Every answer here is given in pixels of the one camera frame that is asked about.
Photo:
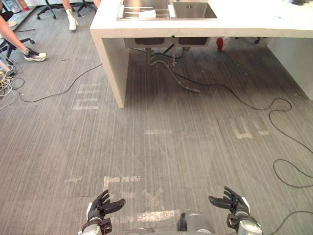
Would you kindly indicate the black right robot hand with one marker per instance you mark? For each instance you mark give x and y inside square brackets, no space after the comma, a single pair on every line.
[232,202]

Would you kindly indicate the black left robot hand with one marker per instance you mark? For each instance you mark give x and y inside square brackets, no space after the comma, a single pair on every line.
[98,207]

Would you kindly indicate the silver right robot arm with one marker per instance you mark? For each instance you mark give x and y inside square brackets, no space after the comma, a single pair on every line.
[244,224]

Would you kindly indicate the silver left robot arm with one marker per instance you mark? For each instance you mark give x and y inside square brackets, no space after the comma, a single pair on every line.
[97,226]

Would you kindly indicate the grey sink drain pipes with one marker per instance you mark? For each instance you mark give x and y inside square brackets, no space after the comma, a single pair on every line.
[168,63]

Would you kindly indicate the steel empty sink basin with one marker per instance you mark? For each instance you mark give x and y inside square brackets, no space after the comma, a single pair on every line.
[194,10]

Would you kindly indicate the steel sink basin with rack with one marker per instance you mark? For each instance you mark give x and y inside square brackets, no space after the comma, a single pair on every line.
[144,9]

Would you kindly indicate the red and white object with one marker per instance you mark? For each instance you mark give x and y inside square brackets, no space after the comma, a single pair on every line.
[222,43]

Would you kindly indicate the white kitchen counter island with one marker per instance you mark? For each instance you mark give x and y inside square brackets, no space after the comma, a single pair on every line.
[195,27]

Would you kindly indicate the black office chair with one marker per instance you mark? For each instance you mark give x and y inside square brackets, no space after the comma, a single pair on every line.
[12,47]

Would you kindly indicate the seated person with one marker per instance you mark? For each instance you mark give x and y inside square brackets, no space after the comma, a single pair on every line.
[17,41]

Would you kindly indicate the standing person's leg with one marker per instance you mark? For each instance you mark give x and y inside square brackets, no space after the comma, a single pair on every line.
[71,17]

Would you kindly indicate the white plate in rack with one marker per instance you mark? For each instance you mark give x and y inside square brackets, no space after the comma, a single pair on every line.
[147,14]

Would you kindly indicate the black office chair base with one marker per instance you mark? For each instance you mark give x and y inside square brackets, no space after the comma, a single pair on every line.
[47,11]
[85,7]

